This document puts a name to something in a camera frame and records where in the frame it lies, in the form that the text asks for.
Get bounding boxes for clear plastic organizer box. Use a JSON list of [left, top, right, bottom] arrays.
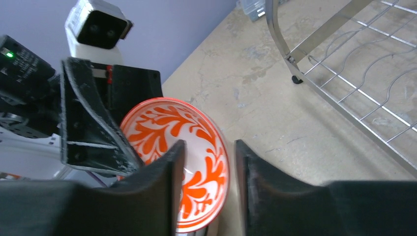
[[237, 0, 266, 22]]

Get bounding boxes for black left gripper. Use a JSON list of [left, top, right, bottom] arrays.
[[60, 57, 163, 176]]

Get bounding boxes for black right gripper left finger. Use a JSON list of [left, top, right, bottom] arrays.
[[0, 140, 186, 236]]

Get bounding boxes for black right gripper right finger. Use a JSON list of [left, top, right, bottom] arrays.
[[235, 140, 417, 236]]

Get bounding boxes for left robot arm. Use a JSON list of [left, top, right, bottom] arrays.
[[0, 35, 162, 177]]

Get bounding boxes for orange floral patterned bowl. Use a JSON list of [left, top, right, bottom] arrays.
[[120, 97, 230, 234]]

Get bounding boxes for stainless steel dish rack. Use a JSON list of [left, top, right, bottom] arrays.
[[265, 0, 417, 177]]

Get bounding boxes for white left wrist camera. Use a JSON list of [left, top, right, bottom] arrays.
[[64, 0, 134, 65]]

